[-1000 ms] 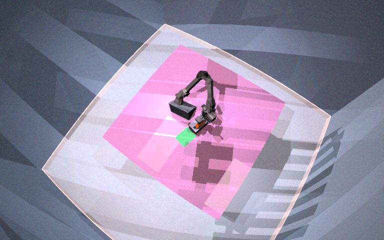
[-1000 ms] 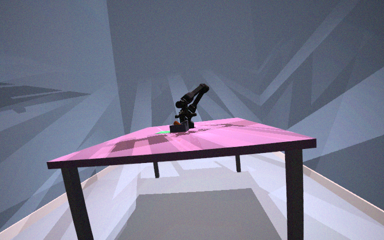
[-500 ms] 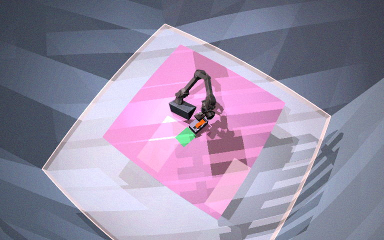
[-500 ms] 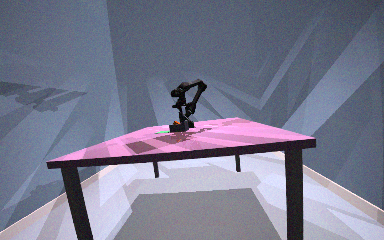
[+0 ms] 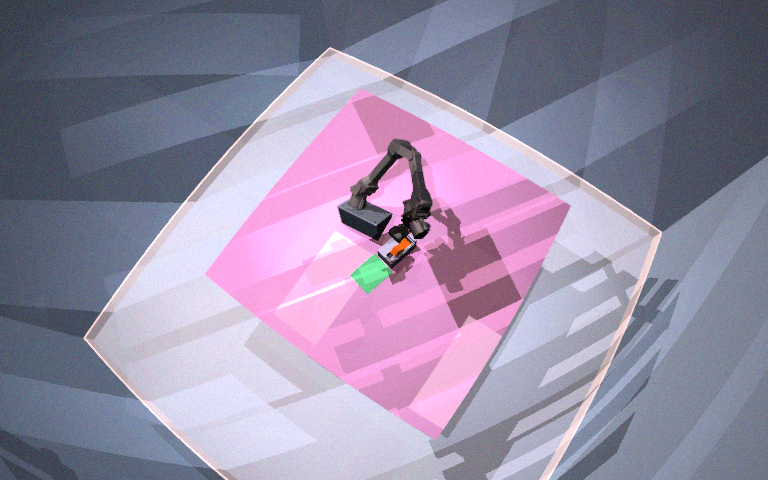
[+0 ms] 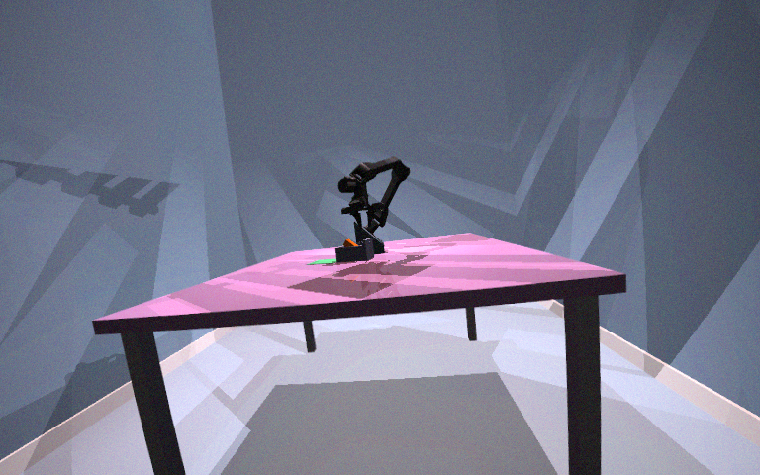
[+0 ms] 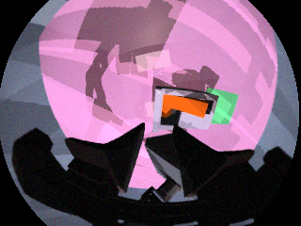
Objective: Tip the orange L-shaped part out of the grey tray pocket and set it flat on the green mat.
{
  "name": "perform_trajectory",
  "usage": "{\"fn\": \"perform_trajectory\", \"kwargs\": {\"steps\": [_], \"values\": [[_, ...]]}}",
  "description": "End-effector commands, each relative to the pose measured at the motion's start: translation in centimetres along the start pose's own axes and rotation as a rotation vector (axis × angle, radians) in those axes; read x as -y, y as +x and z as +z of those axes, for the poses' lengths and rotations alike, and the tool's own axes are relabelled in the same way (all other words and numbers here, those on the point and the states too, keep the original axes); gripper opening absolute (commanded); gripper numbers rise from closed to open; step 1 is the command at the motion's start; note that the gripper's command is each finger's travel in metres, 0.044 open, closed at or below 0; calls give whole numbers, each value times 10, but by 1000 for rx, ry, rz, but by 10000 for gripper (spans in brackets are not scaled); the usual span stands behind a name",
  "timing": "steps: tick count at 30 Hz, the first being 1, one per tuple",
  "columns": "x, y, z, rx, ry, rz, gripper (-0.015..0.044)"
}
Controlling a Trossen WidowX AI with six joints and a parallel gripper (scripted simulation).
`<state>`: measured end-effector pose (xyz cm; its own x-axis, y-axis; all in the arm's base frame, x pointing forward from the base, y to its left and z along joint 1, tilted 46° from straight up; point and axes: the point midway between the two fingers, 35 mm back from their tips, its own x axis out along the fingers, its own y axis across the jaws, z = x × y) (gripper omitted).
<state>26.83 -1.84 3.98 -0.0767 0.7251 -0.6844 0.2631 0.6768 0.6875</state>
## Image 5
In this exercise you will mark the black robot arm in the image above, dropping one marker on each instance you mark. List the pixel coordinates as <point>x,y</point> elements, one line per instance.
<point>421,198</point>

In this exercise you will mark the orange l-shaped part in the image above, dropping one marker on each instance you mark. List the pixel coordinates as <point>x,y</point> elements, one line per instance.
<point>399,248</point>

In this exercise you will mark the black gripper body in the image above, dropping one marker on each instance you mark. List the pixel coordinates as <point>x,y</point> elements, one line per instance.
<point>398,234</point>

